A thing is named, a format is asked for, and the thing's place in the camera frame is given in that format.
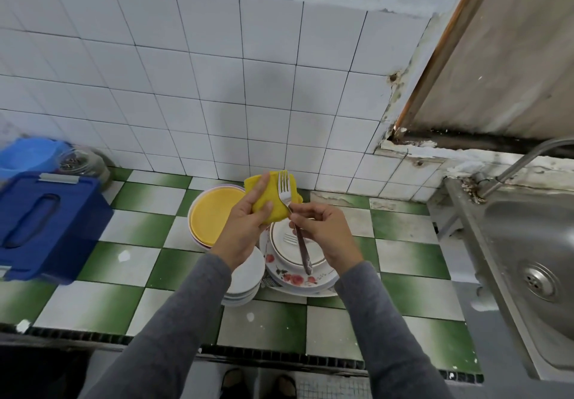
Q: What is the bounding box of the stack of small white bowls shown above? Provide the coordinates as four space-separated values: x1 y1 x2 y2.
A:
221 246 267 308

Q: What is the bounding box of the person's right hand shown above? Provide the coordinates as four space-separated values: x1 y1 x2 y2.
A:
287 201 366 276

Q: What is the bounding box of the glass jar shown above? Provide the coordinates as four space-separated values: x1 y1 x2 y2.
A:
58 146 113 187

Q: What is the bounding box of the metal fork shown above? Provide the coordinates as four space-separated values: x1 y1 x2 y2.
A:
276 172 313 276

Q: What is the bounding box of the metal faucet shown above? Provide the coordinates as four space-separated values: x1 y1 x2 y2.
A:
474 137 574 202

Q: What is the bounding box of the stainless steel sink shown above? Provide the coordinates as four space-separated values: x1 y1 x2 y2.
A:
444 177 574 382

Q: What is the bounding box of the blue plastic box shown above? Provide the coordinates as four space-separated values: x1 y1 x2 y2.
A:
0 172 115 285

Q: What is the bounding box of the person's black shoe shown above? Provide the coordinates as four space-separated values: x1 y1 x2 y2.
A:
219 367 249 399
273 374 299 399

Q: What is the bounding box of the blue plastic bowl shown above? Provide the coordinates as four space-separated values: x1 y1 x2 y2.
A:
0 137 73 180

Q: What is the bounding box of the person's right forearm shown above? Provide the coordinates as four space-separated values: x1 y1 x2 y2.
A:
334 262 459 399

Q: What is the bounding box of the person's left hand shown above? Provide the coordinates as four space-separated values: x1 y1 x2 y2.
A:
209 172 273 272

